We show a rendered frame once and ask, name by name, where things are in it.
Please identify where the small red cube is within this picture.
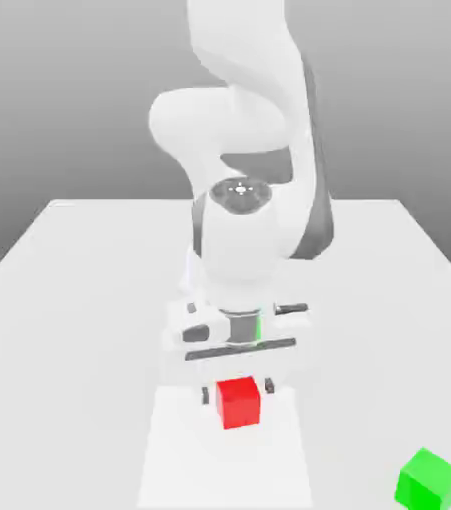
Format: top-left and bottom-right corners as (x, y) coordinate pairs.
(215, 375), (262, 432)

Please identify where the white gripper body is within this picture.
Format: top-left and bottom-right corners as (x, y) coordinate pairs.
(167, 337), (303, 386)

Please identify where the small green cube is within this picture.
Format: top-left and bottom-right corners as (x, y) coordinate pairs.
(393, 446), (451, 510)

